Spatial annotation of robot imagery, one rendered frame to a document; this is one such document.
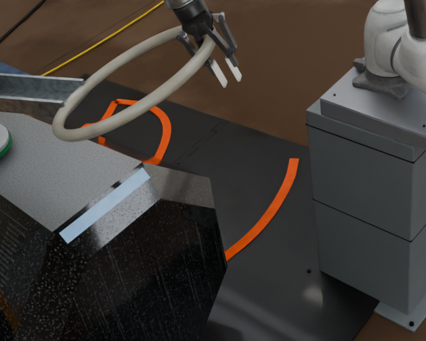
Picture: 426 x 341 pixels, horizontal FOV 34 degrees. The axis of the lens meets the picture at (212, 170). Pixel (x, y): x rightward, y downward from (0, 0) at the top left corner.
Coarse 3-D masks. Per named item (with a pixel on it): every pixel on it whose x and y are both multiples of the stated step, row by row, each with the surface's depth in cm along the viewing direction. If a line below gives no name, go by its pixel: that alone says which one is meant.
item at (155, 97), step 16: (176, 32) 189; (144, 48) 195; (208, 48) 163; (112, 64) 196; (192, 64) 159; (96, 80) 194; (176, 80) 156; (80, 96) 191; (160, 96) 155; (64, 112) 183; (128, 112) 155; (144, 112) 156; (80, 128) 162; (96, 128) 158; (112, 128) 157
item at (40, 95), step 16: (0, 80) 204; (16, 80) 201; (32, 80) 199; (48, 80) 196; (64, 80) 194; (80, 80) 192; (0, 96) 193; (16, 96) 200; (32, 96) 198; (48, 96) 197; (64, 96) 195; (16, 112) 194; (32, 112) 191; (48, 112) 188
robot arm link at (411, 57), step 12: (408, 0) 177; (420, 0) 175; (408, 12) 181; (420, 12) 178; (408, 24) 185; (420, 24) 181; (408, 36) 188; (420, 36) 184; (396, 48) 199; (408, 48) 188; (420, 48) 185; (396, 60) 199; (408, 60) 191; (420, 60) 187; (396, 72) 204; (408, 72) 195; (420, 72) 189; (420, 84) 193
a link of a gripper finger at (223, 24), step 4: (220, 12) 164; (220, 16) 162; (224, 16) 164; (220, 20) 163; (224, 20) 165; (220, 24) 164; (224, 24) 164; (224, 28) 164; (228, 28) 166; (224, 32) 165; (228, 32) 165; (224, 36) 165; (228, 36) 165; (232, 36) 167; (228, 40) 166; (232, 40) 166; (228, 44) 166; (232, 44) 166; (236, 44) 168; (232, 48) 167
